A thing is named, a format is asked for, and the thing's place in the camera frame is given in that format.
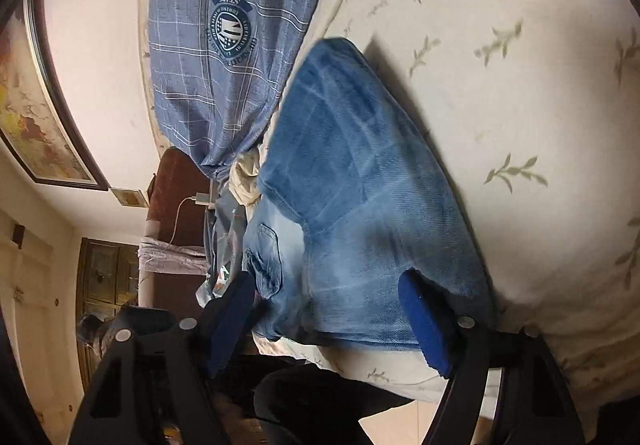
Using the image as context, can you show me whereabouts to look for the blue denim jeans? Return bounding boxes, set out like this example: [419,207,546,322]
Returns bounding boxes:
[244,38,496,350]

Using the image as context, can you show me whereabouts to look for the dark wooden cabinet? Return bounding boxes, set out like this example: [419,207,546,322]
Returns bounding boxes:
[74,238,139,390]

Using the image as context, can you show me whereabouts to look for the brown wooden headboard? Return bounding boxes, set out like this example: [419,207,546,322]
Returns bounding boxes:
[139,147,209,318]

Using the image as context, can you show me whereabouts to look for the grey patterned blanket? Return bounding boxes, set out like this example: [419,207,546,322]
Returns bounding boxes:
[195,182,247,307]

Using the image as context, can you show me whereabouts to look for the cream leaf-print bedsheet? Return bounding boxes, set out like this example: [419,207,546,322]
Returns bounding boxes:
[234,0,640,441]

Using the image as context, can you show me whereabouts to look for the pinkish towel on rail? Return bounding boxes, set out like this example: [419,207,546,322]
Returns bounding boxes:
[138,237,208,276]

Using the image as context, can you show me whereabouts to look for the small wall switch plate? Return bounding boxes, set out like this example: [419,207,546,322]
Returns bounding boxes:
[111,188,149,208]

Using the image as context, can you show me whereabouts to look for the white charger with cable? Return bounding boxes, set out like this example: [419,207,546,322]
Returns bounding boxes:
[168,192,215,245]

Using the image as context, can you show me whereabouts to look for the framed wall map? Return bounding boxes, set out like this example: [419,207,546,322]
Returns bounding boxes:
[1,0,108,190]

